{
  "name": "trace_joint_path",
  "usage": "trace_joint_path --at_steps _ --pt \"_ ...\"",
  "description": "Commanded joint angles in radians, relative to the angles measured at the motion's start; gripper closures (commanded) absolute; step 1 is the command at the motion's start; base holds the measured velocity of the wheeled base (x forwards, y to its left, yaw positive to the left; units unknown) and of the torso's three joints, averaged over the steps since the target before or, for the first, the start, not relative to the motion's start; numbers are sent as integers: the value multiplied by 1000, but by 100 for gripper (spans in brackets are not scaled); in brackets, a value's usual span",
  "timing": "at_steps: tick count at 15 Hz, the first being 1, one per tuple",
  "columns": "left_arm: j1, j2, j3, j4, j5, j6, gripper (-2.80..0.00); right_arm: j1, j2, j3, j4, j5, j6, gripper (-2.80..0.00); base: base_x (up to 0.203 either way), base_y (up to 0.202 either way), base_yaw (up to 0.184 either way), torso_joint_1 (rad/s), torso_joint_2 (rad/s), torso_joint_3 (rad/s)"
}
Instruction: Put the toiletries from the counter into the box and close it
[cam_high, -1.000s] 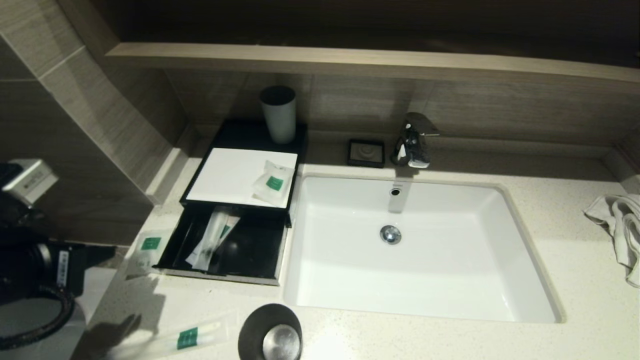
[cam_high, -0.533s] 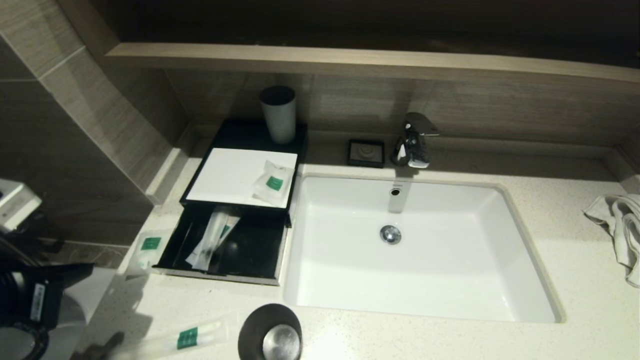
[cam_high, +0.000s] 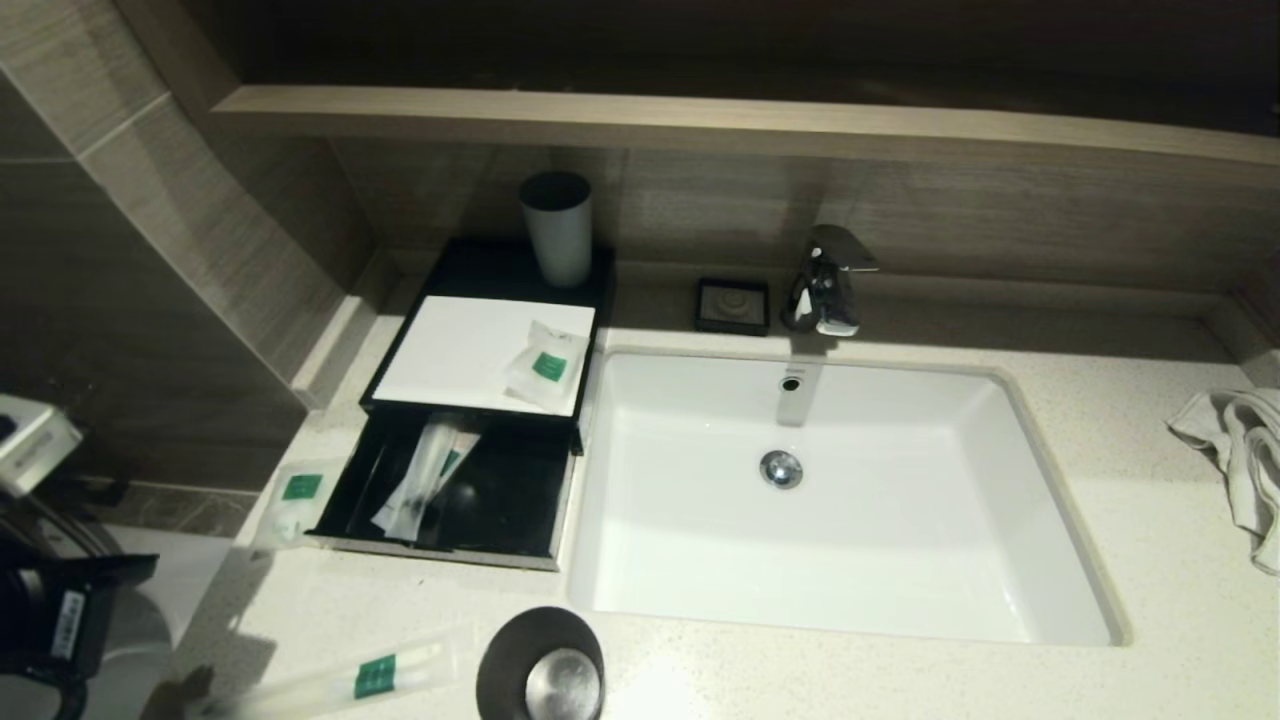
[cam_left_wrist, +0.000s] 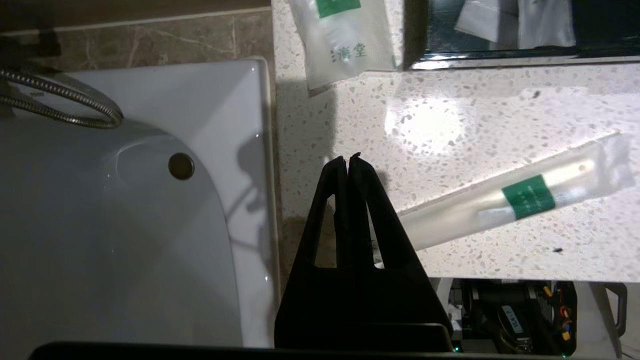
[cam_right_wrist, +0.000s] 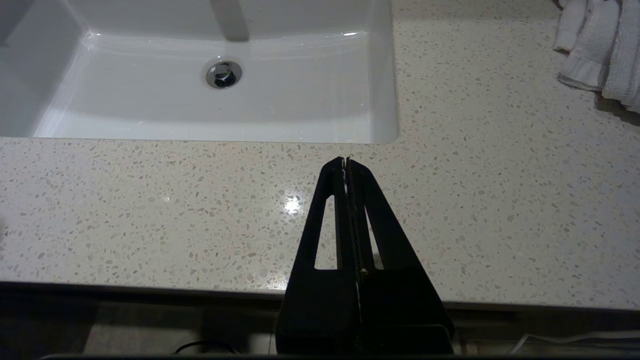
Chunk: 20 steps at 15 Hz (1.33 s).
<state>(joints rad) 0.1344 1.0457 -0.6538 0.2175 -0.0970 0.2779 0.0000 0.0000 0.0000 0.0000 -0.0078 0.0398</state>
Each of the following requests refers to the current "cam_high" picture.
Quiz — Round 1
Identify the small square packet green label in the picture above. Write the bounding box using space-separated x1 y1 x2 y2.
503 320 591 414
252 458 351 551

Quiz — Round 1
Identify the long white packet green label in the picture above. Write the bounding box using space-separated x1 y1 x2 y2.
400 425 483 541
372 415 456 541
205 640 451 720

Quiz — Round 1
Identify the black plastic tray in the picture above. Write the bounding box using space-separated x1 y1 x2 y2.
305 412 579 573

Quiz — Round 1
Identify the black amenity tray with drawer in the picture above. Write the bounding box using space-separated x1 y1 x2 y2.
358 238 617 456

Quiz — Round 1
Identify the grey toilet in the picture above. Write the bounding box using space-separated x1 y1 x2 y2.
85 585 201 720

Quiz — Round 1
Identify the round black dish metal centre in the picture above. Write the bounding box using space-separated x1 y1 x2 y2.
477 604 607 720

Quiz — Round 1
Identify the white ribbed mat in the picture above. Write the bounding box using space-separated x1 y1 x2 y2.
372 296 597 418

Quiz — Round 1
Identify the grey cup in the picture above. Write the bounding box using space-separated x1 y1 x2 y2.
518 172 593 289

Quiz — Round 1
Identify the black soap dish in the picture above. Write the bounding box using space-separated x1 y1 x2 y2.
694 279 771 337

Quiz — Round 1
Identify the chrome drain plug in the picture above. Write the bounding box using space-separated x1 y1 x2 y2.
759 450 804 491

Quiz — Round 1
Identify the chrome faucet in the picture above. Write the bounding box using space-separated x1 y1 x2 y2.
781 226 879 338

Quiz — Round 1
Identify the white sink basin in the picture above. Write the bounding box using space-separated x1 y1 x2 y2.
567 345 1131 646

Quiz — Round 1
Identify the white towel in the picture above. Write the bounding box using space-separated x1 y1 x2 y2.
1165 388 1280 576

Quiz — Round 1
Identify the dark looped hose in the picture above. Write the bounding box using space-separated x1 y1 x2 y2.
0 495 123 563

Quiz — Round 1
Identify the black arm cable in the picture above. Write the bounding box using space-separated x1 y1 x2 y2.
0 655 89 720

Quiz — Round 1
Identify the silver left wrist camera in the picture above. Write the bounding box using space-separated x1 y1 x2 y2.
0 393 84 498

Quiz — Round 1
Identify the wooden wall shelf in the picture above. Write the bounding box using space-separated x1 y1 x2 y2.
215 87 1280 171

